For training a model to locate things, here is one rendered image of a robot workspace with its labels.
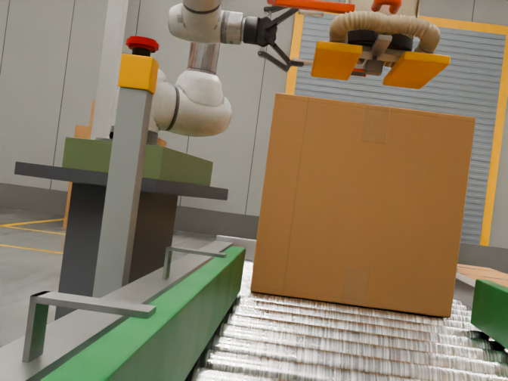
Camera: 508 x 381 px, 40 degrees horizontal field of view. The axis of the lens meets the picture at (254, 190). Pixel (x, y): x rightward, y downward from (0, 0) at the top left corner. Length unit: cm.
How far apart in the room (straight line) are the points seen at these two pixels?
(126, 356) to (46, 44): 1219
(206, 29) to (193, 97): 41
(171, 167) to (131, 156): 69
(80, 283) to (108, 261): 78
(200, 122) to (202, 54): 23
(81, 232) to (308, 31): 986
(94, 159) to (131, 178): 75
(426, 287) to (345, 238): 19
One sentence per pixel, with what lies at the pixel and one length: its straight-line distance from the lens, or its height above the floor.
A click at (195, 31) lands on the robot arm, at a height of 116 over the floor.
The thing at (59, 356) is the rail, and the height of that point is 59.
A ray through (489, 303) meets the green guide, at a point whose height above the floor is 61.
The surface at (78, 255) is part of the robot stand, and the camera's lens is 228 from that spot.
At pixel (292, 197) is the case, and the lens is 140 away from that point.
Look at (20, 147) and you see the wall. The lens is 1248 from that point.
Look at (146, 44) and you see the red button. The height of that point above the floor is 102.
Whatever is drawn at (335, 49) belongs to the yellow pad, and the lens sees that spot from 156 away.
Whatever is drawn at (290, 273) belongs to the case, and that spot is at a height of 60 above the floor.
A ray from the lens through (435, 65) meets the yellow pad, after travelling 161.
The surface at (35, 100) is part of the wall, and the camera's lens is 1247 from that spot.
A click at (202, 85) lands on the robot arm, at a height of 108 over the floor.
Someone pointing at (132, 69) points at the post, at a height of 97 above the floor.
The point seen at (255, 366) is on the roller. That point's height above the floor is 54.
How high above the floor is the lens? 74
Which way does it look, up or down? level
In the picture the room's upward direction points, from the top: 7 degrees clockwise
